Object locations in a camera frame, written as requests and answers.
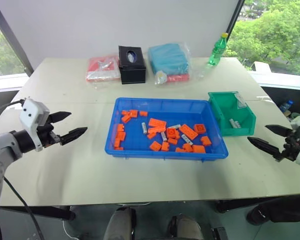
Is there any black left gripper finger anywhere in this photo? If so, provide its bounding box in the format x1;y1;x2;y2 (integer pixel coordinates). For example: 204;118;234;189
49;111;73;124
60;126;89;147

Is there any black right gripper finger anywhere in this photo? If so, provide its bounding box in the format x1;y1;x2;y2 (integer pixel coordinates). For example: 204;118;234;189
264;124;294;137
247;136;282;160

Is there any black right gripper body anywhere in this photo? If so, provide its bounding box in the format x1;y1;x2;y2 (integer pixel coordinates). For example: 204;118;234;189
274;127;300;163

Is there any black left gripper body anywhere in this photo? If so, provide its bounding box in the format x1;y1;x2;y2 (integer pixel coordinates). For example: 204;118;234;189
36;115;63;149

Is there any black tissue box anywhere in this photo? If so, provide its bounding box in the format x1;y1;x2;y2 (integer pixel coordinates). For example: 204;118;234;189
118;45;147;85

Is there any clear water bottle blue label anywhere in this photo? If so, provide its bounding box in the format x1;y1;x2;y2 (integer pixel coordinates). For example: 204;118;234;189
279;99;295;113

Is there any green plastic bin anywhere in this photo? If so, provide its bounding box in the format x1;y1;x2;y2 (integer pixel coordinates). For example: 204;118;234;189
207;91;257;138

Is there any blue plastic tray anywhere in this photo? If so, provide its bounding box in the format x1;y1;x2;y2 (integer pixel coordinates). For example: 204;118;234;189
104;97;229;159

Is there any red item in plastic bag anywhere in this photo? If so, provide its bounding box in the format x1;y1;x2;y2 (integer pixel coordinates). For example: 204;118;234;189
85;53;122;88

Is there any black rounded shape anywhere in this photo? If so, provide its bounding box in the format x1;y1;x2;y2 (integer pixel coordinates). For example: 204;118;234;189
245;196;300;226

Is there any orange plastic building brick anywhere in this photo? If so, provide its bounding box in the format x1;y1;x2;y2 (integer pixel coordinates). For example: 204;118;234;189
165;127;181;139
193;123;207;135

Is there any large orange block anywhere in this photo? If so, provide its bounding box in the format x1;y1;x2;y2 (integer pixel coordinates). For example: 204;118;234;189
178;123;199;141
148;117;167;128

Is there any long orange block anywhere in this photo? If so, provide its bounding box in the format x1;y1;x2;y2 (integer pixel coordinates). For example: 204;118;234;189
147;125;167;135

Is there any dark grey metal box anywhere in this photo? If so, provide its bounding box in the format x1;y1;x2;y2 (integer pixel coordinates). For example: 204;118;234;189
210;226;229;240

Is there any grey rounded shape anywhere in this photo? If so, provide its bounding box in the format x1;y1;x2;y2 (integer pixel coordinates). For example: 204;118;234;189
167;214;205;240
102;206;137;240

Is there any green plastic bottle yellow cap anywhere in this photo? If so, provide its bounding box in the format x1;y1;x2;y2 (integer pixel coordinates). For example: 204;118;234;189
206;32;229;67

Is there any small clear bag yellow item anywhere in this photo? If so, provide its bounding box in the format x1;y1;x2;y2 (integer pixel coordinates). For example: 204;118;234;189
154;70;169;86

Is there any red cloth pack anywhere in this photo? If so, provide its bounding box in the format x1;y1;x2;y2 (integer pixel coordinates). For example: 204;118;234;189
164;73;191;83

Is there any teal cloth in plastic bag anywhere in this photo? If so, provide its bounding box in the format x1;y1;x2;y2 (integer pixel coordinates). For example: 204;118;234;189
147;41;206;87

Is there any black slanted pole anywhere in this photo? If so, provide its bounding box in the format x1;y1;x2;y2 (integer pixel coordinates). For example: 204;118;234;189
224;0;246;41

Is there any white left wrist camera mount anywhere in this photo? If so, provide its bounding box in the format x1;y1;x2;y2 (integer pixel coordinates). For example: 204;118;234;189
19;98;51;152

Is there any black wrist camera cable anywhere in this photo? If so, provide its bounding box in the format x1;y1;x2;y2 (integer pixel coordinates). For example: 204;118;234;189
0;99;25;123

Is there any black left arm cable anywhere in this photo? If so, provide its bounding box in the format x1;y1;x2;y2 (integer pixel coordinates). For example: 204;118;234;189
3;175;41;240

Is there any black table frame bar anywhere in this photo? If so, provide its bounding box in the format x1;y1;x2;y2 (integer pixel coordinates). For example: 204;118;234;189
0;205;77;221

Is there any white floor cable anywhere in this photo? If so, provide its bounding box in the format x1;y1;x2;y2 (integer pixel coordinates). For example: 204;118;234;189
62;219;77;239

